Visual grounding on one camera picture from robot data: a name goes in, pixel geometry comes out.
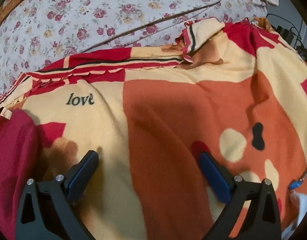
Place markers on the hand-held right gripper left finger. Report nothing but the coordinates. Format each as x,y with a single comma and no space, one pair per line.
81,177

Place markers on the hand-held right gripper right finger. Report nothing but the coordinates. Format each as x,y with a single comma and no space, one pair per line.
214,180

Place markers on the dark red sweater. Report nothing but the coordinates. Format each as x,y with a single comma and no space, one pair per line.
13,155

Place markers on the printed fleece blanket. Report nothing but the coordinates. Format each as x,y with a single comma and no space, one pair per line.
168,110

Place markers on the white cloth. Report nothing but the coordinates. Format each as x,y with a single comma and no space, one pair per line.
299,205

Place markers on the floral quilt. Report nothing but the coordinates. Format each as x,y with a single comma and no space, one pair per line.
93,17

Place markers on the orange checkered cushion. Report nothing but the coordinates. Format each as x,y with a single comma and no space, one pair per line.
8,7

